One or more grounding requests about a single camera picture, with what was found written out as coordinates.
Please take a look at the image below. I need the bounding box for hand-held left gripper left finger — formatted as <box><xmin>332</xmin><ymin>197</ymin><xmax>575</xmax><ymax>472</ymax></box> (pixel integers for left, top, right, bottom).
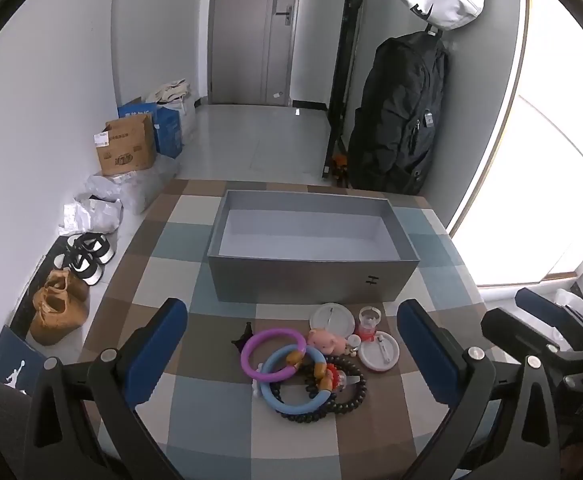
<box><xmin>24</xmin><ymin>298</ymin><xmax>189</xmax><ymax>480</ymax></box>

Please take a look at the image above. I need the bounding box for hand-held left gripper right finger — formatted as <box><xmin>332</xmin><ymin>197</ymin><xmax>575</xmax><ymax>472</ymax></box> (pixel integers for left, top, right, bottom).
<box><xmin>396</xmin><ymin>299</ymin><xmax>559</xmax><ymax>480</ymax></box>

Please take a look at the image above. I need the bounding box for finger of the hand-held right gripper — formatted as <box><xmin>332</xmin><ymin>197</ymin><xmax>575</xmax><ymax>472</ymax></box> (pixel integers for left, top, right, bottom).
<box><xmin>481</xmin><ymin>308</ymin><xmax>572</xmax><ymax>362</ymax></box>
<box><xmin>515</xmin><ymin>287</ymin><xmax>583</xmax><ymax>351</ymax></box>

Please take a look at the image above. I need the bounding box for white round lid with pin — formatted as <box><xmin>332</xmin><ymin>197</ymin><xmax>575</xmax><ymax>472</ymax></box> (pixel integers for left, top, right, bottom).
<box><xmin>359</xmin><ymin>331</ymin><xmax>401</xmax><ymax>373</ymax></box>

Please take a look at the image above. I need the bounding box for small red clear cup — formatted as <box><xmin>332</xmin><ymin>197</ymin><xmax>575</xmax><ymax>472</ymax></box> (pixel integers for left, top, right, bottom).
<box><xmin>357</xmin><ymin>306</ymin><xmax>383</xmax><ymax>343</ymax></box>

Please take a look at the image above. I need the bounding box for black bead bracelet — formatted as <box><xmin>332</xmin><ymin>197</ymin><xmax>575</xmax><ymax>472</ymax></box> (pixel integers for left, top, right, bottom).
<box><xmin>306</xmin><ymin>355</ymin><xmax>368</xmax><ymax>413</ymax></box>
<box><xmin>271</xmin><ymin>395</ymin><xmax>337</xmax><ymax>427</ymax></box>

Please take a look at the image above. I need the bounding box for black crown hair clip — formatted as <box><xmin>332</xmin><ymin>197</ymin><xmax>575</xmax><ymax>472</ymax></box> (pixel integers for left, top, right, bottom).
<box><xmin>231</xmin><ymin>323</ymin><xmax>256</xmax><ymax>353</ymax></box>

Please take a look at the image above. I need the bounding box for purple ring bracelet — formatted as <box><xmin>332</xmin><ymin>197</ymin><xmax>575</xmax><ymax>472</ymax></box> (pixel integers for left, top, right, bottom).
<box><xmin>240</xmin><ymin>328</ymin><xmax>307</xmax><ymax>381</ymax></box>

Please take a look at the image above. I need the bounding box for clear bottle with red cap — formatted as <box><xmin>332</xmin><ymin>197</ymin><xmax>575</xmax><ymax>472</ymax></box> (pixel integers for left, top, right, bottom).
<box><xmin>329</xmin><ymin>366</ymin><xmax>359</xmax><ymax>390</ymax></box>

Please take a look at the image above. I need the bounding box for pink pig toy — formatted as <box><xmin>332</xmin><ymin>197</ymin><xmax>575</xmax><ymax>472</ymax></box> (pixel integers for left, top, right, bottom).
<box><xmin>307</xmin><ymin>328</ymin><xmax>352</xmax><ymax>358</ymax></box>

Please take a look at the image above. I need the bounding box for plain white round lid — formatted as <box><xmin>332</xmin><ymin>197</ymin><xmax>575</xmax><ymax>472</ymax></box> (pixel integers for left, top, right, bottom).
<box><xmin>309</xmin><ymin>302</ymin><xmax>356</xmax><ymax>337</ymax></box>

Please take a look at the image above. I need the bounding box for small white figure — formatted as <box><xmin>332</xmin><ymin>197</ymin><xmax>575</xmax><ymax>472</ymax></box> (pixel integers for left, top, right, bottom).
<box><xmin>251</xmin><ymin>367</ymin><xmax>272</xmax><ymax>398</ymax></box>

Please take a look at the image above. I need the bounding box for blue ring bracelet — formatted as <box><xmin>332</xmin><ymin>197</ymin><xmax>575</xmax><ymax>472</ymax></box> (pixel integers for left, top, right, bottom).
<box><xmin>261</xmin><ymin>345</ymin><xmax>333</xmax><ymax>416</ymax></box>

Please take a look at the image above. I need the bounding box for grey cardboard box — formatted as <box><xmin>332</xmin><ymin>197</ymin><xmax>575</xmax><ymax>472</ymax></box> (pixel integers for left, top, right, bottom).
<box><xmin>206</xmin><ymin>190</ymin><xmax>421</xmax><ymax>304</ymax></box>

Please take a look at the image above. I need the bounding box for white plastic container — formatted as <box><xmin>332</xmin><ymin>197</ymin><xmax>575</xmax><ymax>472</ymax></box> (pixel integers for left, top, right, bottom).
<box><xmin>554</xmin><ymin>287</ymin><xmax>583</xmax><ymax>321</ymax></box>

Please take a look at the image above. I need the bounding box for checkered tablecloth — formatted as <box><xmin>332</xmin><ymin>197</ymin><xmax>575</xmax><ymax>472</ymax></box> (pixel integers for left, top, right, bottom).
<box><xmin>78</xmin><ymin>179</ymin><xmax>509</xmax><ymax>480</ymax></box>

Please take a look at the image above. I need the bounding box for brown shoe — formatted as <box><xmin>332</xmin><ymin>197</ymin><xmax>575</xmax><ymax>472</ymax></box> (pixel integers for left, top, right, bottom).
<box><xmin>44</xmin><ymin>269</ymin><xmax>91</xmax><ymax>311</ymax></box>
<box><xmin>30</xmin><ymin>290</ymin><xmax>89</xmax><ymax>346</ymax></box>

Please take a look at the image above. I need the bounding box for black and white sandal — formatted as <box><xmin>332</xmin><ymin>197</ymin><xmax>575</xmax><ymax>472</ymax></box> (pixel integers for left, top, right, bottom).
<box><xmin>54</xmin><ymin>250</ymin><xmax>104</xmax><ymax>286</ymax></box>
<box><xmin>66</xmin><ymin>232</ymin><xmax>114</xmax><ymax>266</ymax></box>

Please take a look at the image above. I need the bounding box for dark floor mat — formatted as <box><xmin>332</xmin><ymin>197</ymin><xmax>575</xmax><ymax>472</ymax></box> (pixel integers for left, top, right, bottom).
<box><xmin>10</xmin><ymin>234</ymin><xmax>79</xmax><ymax>341</ymax></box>

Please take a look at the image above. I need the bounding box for window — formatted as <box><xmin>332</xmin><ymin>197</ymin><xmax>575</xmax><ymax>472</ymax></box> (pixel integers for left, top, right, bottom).
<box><xmin>446</xmin><ymin>0</ymin><xmax>583</xmax><ymax>288</ymax></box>

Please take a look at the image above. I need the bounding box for crumpled white bag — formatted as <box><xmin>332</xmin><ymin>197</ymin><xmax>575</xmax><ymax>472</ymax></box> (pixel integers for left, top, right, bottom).
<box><xmin>60</xmin><ymin>197</ymin><xmax>123</xmax><ymax>236</ymax></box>

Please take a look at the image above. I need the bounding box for blue shoe box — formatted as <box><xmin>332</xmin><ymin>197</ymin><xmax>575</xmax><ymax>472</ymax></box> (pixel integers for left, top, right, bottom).
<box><xmin>0</xmin><ymin>325</ymin><xmax>47</xmax><ymax>393</ymax></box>

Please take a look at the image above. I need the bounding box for brown cardboard box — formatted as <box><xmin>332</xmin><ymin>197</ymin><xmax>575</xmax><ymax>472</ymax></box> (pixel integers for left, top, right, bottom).
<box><xmin>94</xmin><ymin>112</ymin><xmax>158</xmax><ymax>177</ymax></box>

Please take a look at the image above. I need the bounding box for large blue box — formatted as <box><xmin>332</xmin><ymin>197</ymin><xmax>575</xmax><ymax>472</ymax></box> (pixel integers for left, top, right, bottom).
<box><xmin>154</xmin><ymin>107</ymin><xmax>183</xmax><ymax>159</ymax></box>

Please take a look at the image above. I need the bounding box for small blue box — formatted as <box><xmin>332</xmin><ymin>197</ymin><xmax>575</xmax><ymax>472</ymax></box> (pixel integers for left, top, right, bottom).
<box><xmin>118</xmin><ymin>97</ymin><xmax>145</xmax><ymax>121</ymax></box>

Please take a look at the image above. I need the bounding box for black backpack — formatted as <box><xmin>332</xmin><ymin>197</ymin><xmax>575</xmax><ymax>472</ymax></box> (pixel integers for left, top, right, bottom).
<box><xmin>347</xmin><ymin>30</ymin><xmax>449</xmax><ymax>196</ymax></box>

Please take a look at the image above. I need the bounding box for white tote bag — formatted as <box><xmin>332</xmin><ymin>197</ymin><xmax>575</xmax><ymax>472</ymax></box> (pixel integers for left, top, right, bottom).
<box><xmin>145</xmin><ymin>79</ymin><xmax>197</xmax><ymax>136</ymax></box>

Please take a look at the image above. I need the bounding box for black metal stand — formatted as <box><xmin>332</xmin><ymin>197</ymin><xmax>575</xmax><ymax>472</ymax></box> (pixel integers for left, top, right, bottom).
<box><xmin>321</xmin><ymin>0</ymin><xmax>372</xmax><ymax>181</ymax></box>

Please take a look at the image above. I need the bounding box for grey door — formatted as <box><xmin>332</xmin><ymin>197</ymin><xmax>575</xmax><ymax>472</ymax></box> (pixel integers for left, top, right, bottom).
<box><xmin>208</xmin><ymin>0</ymin><xmax>305</xmax><ymax>107</ymax></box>

